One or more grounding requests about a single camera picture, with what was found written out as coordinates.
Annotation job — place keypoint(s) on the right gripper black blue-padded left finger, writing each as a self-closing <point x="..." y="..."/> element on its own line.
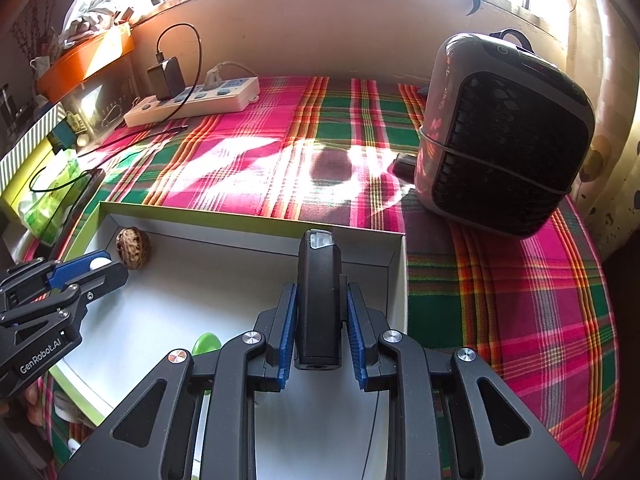
<point x="188" y="403"/>

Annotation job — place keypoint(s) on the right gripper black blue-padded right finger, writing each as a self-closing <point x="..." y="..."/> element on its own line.
<point x="450" y="415"/>

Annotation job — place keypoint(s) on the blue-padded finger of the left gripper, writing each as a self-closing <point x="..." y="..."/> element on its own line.
<point x="66" y="272"/>

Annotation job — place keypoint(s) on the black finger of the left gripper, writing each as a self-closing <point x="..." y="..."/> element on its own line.
<point x="98" y="282"/>

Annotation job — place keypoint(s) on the walnut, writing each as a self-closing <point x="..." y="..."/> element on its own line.
<point x="133" y="247"/>

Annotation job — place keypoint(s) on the green white spool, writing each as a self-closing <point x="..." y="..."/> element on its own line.
<point x="207" y="342"/>

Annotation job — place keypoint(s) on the black rectangular flashlight device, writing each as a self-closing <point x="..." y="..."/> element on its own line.
<point x="318" y="333"/>

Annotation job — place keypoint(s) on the small white egg toy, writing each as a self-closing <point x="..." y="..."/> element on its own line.
<point x="97" y="263"/>

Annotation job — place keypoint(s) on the green tissue pack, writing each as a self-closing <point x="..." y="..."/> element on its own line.
<point x="51" y="192"/>

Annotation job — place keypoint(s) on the yellow green box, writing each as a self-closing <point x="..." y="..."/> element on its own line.
<point x="18" y="187"/>

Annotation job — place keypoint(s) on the green white cardboard box tray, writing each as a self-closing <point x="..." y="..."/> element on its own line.
<point x="215" y="273"/>

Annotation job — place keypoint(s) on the striped white box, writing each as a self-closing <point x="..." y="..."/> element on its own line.
<point x="13" y="160"/>

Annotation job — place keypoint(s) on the orange plastic tray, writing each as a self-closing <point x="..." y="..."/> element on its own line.
<point x="83" y="61"/>

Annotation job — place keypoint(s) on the black charger adapter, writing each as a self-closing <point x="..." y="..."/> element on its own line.
<point x="166" y="79"/>

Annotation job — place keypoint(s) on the white power strip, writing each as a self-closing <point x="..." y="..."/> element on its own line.
<point x="233" y="96"/>

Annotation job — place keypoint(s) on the red dried flower branches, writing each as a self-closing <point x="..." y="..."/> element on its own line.
<point x="31" y="29"/>

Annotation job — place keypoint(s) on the plaid bed cover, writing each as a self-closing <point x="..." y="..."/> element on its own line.
<point x="319" y="149"/>

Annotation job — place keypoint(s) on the grey black portable heater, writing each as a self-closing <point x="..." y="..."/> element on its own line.
<point x="503" y="135"/>

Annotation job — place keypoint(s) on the cream heart-pattern curtain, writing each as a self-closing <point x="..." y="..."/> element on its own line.
<point x="603" y="57"/>

